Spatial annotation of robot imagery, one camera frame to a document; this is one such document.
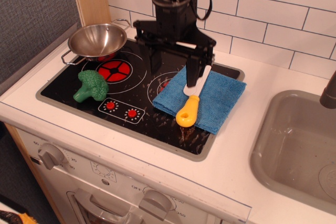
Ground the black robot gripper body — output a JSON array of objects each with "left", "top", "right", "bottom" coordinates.
[{"left": 133, "top": 2, "right": 216, "bottom": 65}]

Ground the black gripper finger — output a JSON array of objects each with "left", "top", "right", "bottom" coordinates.
[
  {"left": 147, "top": 46, "right": 162, "bottom": 74},
  {"left": 186, "top": 52, "right": 210, "bottom": 88}
]

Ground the yellow handled toy knife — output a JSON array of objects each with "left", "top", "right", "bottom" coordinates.
[{"left": 175, "top": 65, "right": 212, "bottom": 127}]

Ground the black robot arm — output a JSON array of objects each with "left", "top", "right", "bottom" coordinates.
[{"left": 133, "top": 0, "right": 216, "bottom": 88}]

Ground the blue folded towel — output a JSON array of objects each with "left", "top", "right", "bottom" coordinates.
[{"left": 153, "top": 68, "right": 246, "bottom": 135}]

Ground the black toy stovetop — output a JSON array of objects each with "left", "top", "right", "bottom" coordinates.
[{"left": 36, "top": 40, "right": 215, "bottom": 162}]

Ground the small steel pan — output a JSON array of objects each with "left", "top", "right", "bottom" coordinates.
[{"left": 68, "top": 19, "right": 131, "bottom": 62}]

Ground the right red stove knob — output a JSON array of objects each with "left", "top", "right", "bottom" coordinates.
[{"left": 127, "top": 109, "right": 138, "bottom": 118}]

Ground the red stove knob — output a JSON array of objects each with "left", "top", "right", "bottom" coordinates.
[
  {"left": 127, "top": 109, "right": 138, "bottom": 118},
  {"left": 106, "top": 102, "right": 116, "bottom": 110}
]

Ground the green toy broccoli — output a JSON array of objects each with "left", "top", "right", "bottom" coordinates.
[{"left": 73, "top": 70, "right": 109, "bottom": 103}]

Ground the left red stove knob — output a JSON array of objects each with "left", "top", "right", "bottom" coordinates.
[{"left": 106, "top": 102, "right": 116, "bottom": 110}]

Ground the grey toy sink basin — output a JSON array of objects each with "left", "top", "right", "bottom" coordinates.
[{"left": 250, "top": 90, "right": 335, "bottom": 215}]

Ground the grey faucet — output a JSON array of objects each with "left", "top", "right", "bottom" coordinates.
[{"left": 320, "top": 72, "right": 336, "bottom": 109}]

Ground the grey oven temperature dial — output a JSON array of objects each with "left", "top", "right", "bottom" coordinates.
[{"left": 139, "top": 190, "right": 173, "bottom": 221}]

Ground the grey timer dial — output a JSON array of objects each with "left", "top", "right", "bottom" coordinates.
[{"left": 38, "top": 143, "right": 65, "bottom": 170}]

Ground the orange and black toy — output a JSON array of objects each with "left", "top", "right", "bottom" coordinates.
[{"left": 1, "top": 210, "right": 37, "bottom": 224}]

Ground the oven door with handle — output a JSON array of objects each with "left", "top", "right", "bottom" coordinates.
[{"left": 65, "top": 188, "right": 218, "bottom": 224}]

